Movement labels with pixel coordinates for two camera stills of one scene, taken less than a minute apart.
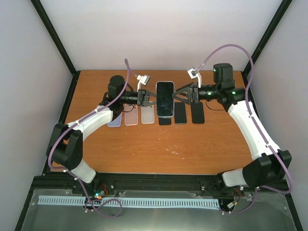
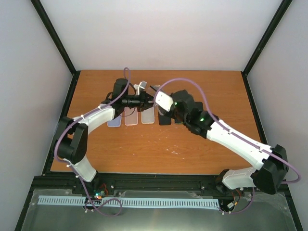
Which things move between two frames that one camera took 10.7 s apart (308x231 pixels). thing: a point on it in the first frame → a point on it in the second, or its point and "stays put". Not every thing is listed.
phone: [116, 122] stays put
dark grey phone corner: [165, 102] → [155, 87]
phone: [131, 118] stays put
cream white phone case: [147, 114] stays put
